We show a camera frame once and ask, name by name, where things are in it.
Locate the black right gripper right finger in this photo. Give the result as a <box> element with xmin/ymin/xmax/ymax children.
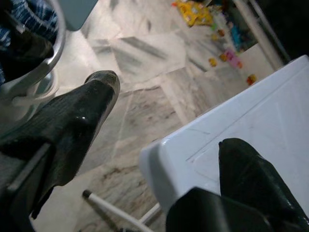
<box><xmin>218</xmin><ymin>137</ymin><xmax>309</xmax><ymax>232</ymax></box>

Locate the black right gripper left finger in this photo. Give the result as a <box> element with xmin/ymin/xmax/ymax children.
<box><xmin>0</xmin><ymin>70</ymin><xmax>121</xmax><ymax>219</ymax></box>

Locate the navy blue garment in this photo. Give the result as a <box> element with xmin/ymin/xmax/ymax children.
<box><xmin>0</xmin><ymin>33</ymin><xmax>54</xmax><ymax>84</ymax></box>

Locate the blue plaid garment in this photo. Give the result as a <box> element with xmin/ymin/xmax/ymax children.
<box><xmin>0</xmin><ymin>0</ymin><xmax>59</xmax><ymax>56</ymax></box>

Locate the pale plastic folding table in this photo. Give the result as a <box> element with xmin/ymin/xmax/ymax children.
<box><xmin>82</xmin><ymin>55</ymin><xmax>309</xmax><ymax>232</ymax></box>

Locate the grey laundry basket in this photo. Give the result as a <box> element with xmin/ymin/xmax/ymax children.
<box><xmin>0</xmin><ymin>0</ymin><xmax>68</xmax><ymax>104</ymax></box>

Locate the pink toy block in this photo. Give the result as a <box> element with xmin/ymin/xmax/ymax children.
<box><xmin>222</xmin><ymin>48</ymin><xmax>243</xmax><ymax>69</ymax></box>

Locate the yellow snack bag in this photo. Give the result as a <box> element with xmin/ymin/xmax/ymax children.
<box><xmin>172</xmin><ymin>0</ymin><xmax>214</xmax><ymax>28</ymax></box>

